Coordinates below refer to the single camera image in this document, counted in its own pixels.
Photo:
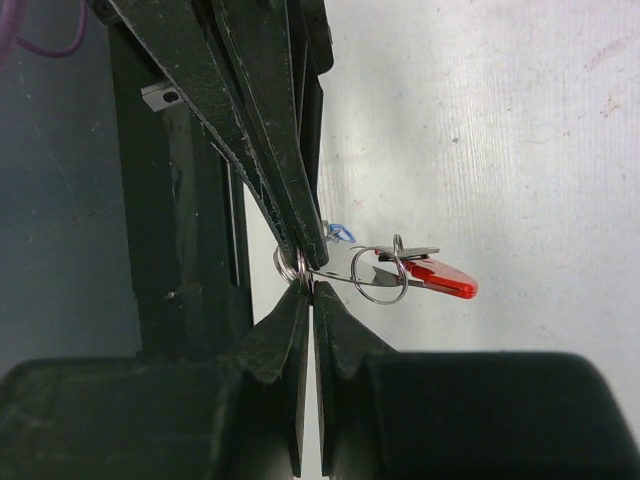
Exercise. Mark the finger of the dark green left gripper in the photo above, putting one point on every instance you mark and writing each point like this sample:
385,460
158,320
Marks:
179,37
254,40

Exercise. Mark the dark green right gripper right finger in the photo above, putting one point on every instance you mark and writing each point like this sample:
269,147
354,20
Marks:
385,414

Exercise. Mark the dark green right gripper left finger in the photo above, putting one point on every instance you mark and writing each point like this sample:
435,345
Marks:
237,415

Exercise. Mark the red-handled metal keyring holder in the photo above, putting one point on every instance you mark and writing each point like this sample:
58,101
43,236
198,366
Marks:
382,274

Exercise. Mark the blue key tag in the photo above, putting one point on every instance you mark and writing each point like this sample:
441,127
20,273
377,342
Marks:
339,233

